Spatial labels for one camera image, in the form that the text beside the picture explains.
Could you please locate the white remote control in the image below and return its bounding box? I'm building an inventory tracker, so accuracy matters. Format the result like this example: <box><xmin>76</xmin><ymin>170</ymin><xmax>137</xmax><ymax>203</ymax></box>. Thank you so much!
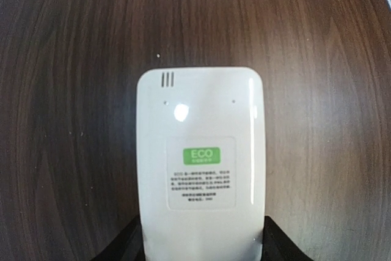
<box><xmin>136</xmin><ymin>67</ymin><xmax>266</xmax><ymax>260</ymax></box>

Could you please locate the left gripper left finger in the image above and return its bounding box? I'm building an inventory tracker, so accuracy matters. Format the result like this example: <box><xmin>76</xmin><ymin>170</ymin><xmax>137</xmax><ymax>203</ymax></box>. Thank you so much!
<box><xmin>91</xmin><ymin>215</ymin><xmax>145</xmax><ymax>261</ymax></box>

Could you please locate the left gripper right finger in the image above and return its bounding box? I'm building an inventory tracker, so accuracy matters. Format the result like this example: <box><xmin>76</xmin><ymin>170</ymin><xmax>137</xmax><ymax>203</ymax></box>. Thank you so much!
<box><xmin>261</xmin><ymin>216</ymin><xmax>312</xmax><ymax>261</ymax></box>

